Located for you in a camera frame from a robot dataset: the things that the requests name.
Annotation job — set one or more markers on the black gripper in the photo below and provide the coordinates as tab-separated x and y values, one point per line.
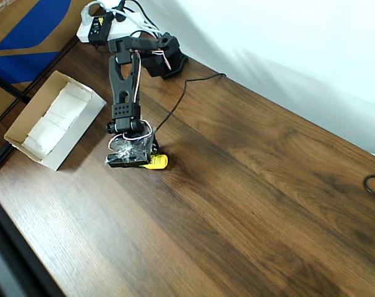
149	148

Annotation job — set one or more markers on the yellow plastic cylinder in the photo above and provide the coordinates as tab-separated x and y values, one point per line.
158	161

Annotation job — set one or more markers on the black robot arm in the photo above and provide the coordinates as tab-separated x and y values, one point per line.
122	80

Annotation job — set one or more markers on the white cardboard box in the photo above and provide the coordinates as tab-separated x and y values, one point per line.
82	130

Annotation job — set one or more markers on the white paper padding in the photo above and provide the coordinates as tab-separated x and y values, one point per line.
51	123

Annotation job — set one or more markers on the white power strip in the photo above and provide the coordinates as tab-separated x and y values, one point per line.
122	29

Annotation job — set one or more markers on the black power adapter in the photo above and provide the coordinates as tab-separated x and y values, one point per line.
99	29

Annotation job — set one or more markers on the black power plug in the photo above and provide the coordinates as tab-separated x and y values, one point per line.
121	12

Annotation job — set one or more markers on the black stand base bar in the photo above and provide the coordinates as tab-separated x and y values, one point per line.
0	161

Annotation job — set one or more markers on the black stand pole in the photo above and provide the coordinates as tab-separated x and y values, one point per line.
11	88

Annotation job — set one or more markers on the large brown blue-printed carton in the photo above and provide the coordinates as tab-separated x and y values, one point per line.
20	24

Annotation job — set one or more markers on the plastic-wrapped black wrist camera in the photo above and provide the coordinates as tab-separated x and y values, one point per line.
125	154

